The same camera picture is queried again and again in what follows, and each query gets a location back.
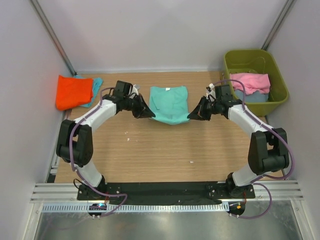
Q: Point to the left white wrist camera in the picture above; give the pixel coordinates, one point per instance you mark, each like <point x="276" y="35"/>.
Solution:
<point x="135" y="90"/>

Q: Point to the light blue folded t shirt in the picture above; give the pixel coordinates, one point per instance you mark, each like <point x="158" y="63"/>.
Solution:
<point x="98" y="83"/>

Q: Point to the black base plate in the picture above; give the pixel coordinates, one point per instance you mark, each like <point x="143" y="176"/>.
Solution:
<point x="141" y="192"/>

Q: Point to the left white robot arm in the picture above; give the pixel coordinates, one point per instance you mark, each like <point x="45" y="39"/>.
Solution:
<point x="75" y="139"/>

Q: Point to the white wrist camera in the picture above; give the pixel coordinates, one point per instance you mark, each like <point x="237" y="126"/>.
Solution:
<point x="135" y="90"/>
<point x="210" y="92"/>

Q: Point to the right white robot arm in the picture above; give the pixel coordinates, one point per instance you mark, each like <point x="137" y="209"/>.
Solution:
<point x="268" y="148"/>

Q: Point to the grey blue t shirt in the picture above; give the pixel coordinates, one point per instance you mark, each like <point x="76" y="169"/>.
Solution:
<point x="255" y="97"/>

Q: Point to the slotted cable duct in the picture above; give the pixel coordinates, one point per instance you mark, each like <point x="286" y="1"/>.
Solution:
<point x="101" y="208"/>

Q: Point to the pink t shirt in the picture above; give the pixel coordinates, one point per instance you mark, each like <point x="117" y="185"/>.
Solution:
<point x="252" y="82"/>

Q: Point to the orange folded t shirt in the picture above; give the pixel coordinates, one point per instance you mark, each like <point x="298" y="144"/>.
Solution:
<point x="73" y="92"/>

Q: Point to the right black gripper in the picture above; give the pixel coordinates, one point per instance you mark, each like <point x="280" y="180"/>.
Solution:
<point x="195" y="115"/>

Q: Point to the olive green plastic bin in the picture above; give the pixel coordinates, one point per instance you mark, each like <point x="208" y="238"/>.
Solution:
<point x="258" y="61"/>

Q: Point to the teal t shirt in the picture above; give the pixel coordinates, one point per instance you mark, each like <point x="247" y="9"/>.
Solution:
<point x="169" y="104"/>

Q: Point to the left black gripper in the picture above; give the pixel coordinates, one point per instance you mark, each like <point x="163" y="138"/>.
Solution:
<point x="143" y="110"/>

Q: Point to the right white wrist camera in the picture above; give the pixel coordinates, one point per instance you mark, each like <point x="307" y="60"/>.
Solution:
<point x="210" y="92"/>

